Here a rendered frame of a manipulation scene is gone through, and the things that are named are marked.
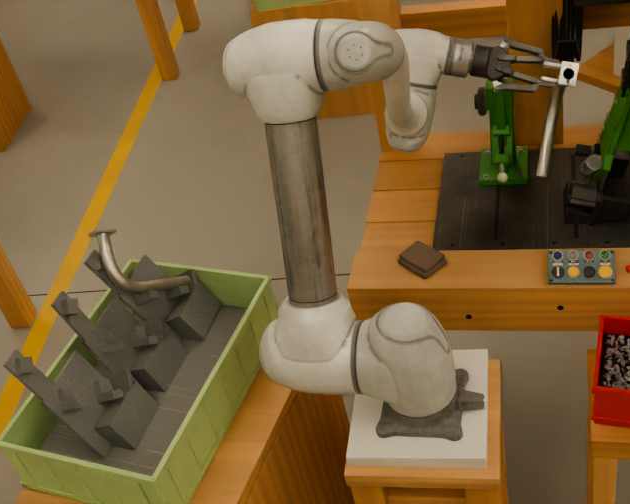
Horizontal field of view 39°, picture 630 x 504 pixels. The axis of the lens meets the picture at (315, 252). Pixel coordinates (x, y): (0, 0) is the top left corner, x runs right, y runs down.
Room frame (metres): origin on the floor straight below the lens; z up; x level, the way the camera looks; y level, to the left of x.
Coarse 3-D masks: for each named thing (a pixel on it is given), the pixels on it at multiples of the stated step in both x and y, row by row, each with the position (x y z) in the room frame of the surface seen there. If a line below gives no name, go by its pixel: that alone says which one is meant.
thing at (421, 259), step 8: (408, 248) 1.68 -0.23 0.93; (416, 248) 1.67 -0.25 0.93; (424, 248) 1.66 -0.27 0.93; (432, 248) 1.66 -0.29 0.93; (400, 256) 1.66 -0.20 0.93; (408, 256) 1.65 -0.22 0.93; (416, 256) 1.64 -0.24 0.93; (424, 256) 1.63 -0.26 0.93; (432, 256) 1.63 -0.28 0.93; (440, 256) 1.62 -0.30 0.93; (400, 264) 1.66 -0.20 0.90; (408, 264) 1.63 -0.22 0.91; (416, 264) 1.61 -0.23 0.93; (424, 264) 1.60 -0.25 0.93; (432, 264) 1.60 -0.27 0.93; (440, 264) 1.61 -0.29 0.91; (416, 272) 1.60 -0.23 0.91; (424, 272) 1.59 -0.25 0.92; (432, 272) 1.59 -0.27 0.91
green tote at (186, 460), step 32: (224, 288) 1.73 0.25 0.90; (256, 288) 1.68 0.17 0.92; (96, 320) 1.69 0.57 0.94; (256, 320) 1.57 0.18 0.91; (64, 352) 1.57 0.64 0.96; (224, 352) 1.44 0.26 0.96; (256, 352) 1.54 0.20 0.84; (224, 384) 1.40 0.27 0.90; (32, 416) 1.43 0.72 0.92; (192, 416) 1.28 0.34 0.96; (224, 416) 1.37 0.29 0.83; (0, 448) 1.33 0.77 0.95; (32, 448) 1.39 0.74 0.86; (192, 448) 1.25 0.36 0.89; (32, 480) 1.31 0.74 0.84; (64, 480) 1.27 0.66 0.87; (96, 480) 1.22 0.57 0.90; (128, 480) 1.17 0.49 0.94; (160, 480) 1.15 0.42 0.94; (192, 480) 1.22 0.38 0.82
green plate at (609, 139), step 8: (616, 96) 1.72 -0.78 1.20; (616, 104) 1.69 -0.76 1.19; (624, 104) 1.62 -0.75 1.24; (616, 112) 1.67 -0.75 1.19; (624, 112) 1.61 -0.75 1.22; (608, 120) 1.71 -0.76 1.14; (616, 120) 1.64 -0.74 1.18; (624, 120) 1.61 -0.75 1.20; (608, 128) 1.69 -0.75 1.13; (616, 128) 1.62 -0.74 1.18; (624, 128) 1.62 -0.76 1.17; (608, 136) 1.67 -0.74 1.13; (616, 136) 1.62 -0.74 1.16; (624, 136) 1.62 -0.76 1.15; (600, 144) 1.71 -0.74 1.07; (608, 144) 1.64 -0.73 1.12; (616, 144) 1.63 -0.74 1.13; (624, 144) 1.62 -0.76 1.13; (608, 152) 1.62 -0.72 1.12
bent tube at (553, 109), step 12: (564, 72) 1.80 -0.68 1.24; (576, 72) 1.76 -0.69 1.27; (564, 84) 1.74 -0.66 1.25; (552, 96) 1.83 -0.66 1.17; (552, 108) 1.82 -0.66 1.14; (552, 120) 1.80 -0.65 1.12; (552, 132) 1.78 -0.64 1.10; (552, 144) 1.76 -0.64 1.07; (540, 156) 1.75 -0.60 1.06; (540, 168) 1.72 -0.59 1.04
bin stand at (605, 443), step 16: (592, 352) 1.32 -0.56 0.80; (592, 368) 1.27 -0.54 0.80; (592, 384) 1.23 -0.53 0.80; (592, 400) 1.19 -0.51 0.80; (592, 432) 1.11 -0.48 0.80; (608, 432) 1.10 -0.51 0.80; (624, 432) 1.09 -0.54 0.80; (592, 448) 1.09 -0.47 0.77; (608, 448) 1.08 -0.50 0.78; (624, 448) 1.07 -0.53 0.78; (592, 464) 1.10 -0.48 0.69; (608, 464) 1.08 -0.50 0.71; (592, 480) 1.09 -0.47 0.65; (608, 480) 1.08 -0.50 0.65; (592, 496) 1.09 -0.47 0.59; (608, 496) 1.08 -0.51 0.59
